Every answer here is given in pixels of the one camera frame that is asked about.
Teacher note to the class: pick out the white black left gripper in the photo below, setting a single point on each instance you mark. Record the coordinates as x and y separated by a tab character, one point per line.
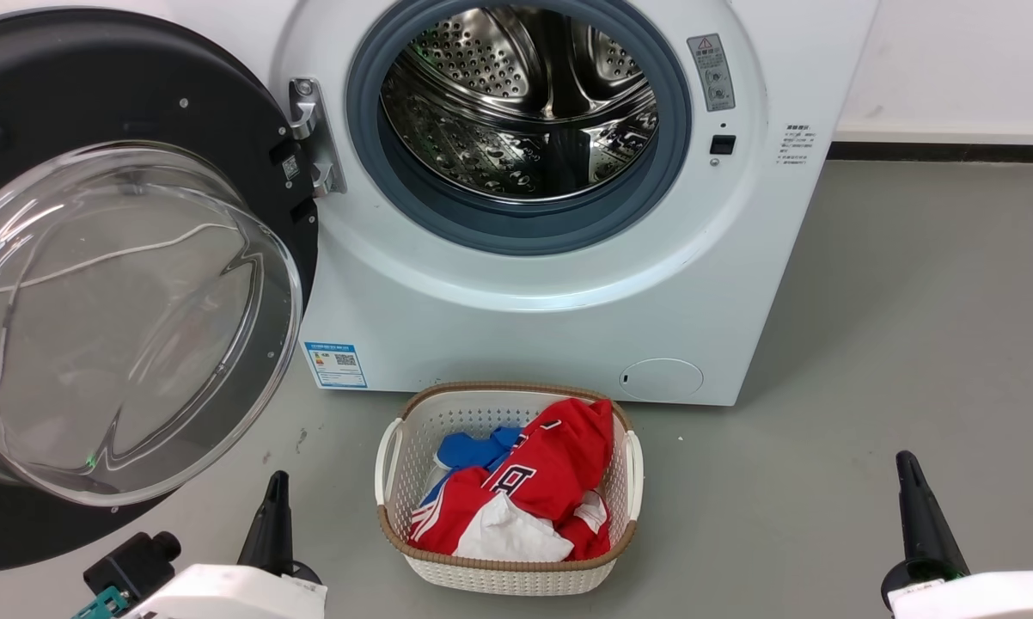
224	597

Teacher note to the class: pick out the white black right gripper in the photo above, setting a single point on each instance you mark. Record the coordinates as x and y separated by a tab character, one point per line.
981	597

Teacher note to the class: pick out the round black glass washer door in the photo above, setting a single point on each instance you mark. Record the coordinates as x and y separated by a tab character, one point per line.
95	86

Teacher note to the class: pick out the white front-load washing machine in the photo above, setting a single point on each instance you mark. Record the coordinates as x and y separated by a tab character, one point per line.
525	344

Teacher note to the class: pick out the metal door hinge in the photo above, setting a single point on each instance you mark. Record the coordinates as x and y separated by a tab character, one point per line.
323	146

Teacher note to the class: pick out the black door latch slot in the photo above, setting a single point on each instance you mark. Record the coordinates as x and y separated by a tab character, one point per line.
723	144

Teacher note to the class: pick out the blue energy label sticker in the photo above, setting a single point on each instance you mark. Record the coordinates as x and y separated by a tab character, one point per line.
336	365

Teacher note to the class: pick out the blue garment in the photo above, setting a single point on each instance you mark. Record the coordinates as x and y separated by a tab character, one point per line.
469	449

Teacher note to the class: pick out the white plastic laundry basket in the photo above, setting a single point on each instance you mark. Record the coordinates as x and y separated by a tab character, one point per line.
499	580

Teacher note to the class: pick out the white garment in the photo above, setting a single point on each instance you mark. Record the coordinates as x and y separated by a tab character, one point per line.
508	537

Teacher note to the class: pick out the red sports jersey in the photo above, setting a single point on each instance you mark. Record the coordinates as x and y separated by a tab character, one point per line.
559	456

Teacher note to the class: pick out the round white filter cover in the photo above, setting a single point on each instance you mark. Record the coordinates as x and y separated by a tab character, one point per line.
661	379

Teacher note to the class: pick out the grey warning sticker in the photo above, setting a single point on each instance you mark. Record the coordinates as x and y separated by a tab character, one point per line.
712	73

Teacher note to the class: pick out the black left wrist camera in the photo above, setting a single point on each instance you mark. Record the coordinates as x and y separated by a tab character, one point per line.
130	563

